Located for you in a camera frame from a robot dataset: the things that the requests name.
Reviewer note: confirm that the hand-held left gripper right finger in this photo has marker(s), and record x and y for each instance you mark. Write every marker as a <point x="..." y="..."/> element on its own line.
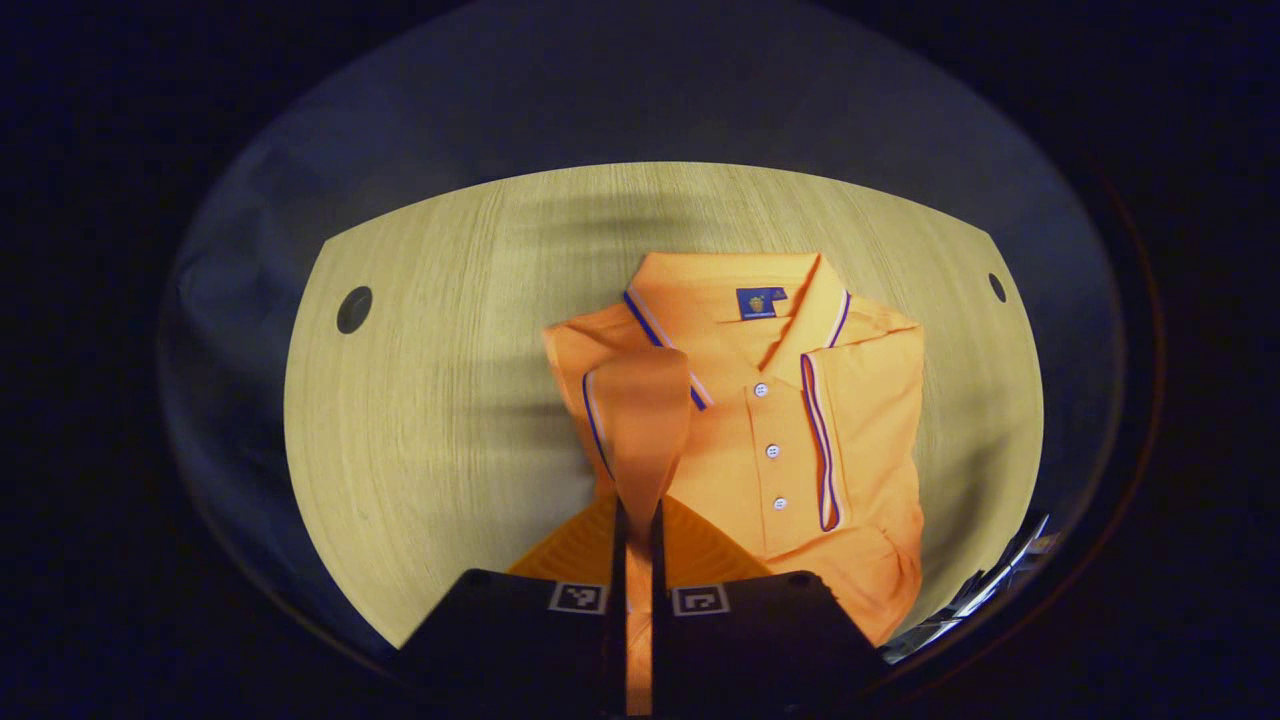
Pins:
<point x="760" y="640"/>

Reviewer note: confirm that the orange T-shirt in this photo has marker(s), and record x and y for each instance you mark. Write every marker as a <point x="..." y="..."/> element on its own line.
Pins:
<point x="800" y="400"/>

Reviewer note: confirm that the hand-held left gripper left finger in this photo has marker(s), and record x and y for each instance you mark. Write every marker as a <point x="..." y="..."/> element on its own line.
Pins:
<point x="530" y="640"/>

